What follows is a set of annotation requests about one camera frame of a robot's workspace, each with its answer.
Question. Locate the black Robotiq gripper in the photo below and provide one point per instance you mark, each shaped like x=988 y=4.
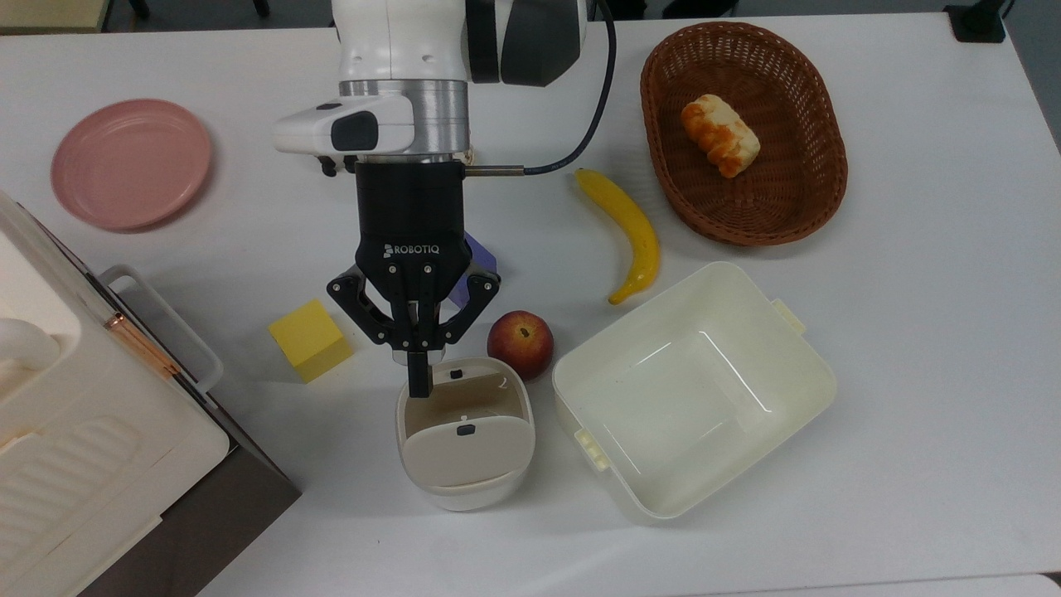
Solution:
x=410 y=215

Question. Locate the small cream lidded trash can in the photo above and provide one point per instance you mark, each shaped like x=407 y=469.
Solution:
x=468 y=452

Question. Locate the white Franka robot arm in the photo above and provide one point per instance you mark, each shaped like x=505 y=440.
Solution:
x=398 y=41

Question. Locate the purple foam cube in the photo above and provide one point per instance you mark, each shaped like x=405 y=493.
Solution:
x=482 y=255

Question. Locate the yellow foam cube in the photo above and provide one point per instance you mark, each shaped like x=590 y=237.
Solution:
x=308 y=340

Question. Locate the red apple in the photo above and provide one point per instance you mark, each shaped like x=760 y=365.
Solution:
x=520 y=344

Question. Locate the small panda toy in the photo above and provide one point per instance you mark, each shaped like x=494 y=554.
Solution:
x=329 y=167

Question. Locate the yellow banana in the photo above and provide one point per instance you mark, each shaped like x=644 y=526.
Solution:
x=638 y=232

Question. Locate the white square plastic bin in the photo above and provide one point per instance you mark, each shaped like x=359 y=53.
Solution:
x=696 y=398

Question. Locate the pink plastic plate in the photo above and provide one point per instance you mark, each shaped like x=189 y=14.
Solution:
x=131 y=164

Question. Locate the black chair leg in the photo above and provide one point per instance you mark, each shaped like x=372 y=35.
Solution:
x=139 y=8
x=261 y=7

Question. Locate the bread loaf piece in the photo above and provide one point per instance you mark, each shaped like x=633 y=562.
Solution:
x=719 y=133

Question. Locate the cream plastic storage cabinet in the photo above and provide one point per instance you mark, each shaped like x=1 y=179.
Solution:
x=83 y=464

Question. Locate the black base equipment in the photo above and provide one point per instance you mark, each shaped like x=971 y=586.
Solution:
x=663 y=7

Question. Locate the brown wicker basket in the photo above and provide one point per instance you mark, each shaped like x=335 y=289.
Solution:
x=796 y=191

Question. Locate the beige wooden board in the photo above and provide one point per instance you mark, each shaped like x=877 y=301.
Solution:
x=50 y=15

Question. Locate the black camera stand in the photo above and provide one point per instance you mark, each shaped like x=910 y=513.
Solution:
x=978 y=25

